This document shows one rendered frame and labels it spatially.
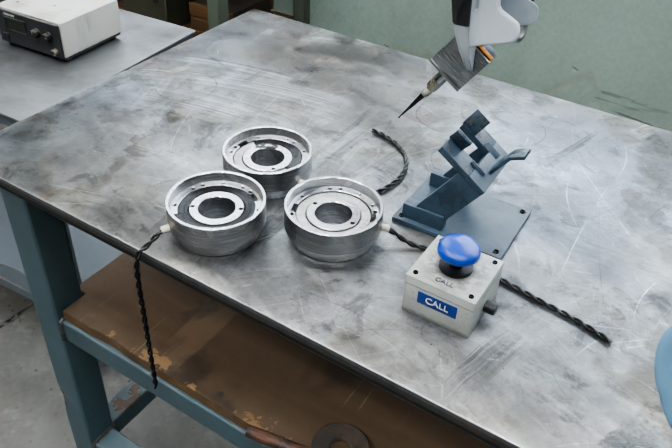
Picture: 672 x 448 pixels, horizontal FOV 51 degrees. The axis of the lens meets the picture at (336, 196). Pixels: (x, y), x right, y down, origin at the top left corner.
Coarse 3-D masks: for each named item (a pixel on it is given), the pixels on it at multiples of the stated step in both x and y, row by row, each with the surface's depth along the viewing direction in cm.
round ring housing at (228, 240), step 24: (168, 192) 75; (216, 192) 77; (264, 192) 75; (168, 216) 72; (192, 216) 73; (216, 216) 78; (264, 216) 74; (192, 240) 71; (216, 240) 71; (240, 240) 72
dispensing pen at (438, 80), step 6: (486, 48) 68; (492, 48) 69; (492, 54) 68; (438, 72) 72; (432, 78) 73; (438, 78) 72; (444, 78) 71; (432, 84) 73; (438, 84) 72; (426, 90) 73; (432, 90) 73; (420, 96) 74; (426, 96) 74; (414, 102) 75; (408, 108) 76; (402, 114) 77
